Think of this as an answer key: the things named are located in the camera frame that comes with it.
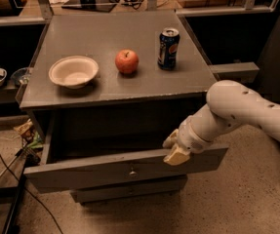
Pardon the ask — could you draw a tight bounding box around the black floor cable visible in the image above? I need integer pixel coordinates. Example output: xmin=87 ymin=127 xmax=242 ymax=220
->
xmin=0 ymin=130 xmax=64 ymax=234

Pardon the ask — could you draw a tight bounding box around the grey drawer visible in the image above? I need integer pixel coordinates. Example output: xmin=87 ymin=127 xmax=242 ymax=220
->
xmin=70 ymin=175 xmax=187 ymax=204
xmin=25 ymin=109 xmax=227 ymax=193

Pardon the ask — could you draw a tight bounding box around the black stand leg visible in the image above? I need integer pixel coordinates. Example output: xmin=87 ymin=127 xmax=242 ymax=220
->
xmin=2 ymin=175 xmax=26 ymax=234

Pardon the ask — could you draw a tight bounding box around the grey side shelf beam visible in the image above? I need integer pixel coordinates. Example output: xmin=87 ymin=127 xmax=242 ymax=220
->
xmin=209 ymin=62 xmax=260 ymax=83

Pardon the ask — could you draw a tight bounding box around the white paper bowl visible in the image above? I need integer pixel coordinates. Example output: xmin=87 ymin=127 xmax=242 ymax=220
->
xmin=49 ymin=56 xmax=100 ymax=89

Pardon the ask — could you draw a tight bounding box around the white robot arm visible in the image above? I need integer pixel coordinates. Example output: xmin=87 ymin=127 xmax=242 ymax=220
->
xmin=163 ymin=80 xmax=280 ymax=166

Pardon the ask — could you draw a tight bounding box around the grey bottom drawer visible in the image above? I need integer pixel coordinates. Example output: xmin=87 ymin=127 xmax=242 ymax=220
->
xmin=70 ymin=175 xmax=187 ymax=204

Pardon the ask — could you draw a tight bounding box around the red apple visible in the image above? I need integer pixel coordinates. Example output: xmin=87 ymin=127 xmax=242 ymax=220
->
xmin=115 ymin=49 xmax=140 ymax=74

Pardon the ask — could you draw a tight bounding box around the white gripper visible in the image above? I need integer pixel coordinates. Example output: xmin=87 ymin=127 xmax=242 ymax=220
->
xmin=162 ymin=116 xmax=213 ymax=166

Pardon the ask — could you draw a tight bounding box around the grey drawer cabinet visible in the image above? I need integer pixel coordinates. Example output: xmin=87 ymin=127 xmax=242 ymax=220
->
xmin=16 ymin=10 xmax=223 ymax=205

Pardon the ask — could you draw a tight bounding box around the blue pepsi can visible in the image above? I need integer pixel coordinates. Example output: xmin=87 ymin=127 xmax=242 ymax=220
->
xmin=158 ymin=27 xmax=180 ymax=70

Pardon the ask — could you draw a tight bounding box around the snack bag on floor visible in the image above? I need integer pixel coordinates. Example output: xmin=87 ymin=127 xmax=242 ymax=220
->
xmin=14 ymin=119 xmax=44 ymax=164

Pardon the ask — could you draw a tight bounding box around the grey top drawer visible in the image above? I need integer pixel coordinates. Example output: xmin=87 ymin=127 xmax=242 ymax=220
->
xmin=25 ymin=109 xmax=227 ymax=193

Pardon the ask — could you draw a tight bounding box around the clear glass bowl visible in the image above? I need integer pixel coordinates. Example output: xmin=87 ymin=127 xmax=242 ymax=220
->
xmin=11 ymin=67 xmax=33 ymax=87

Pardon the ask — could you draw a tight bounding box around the black monitor stand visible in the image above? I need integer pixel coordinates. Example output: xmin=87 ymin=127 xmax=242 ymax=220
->
xmin=61 ymin=0 xmax=116 ymax=13

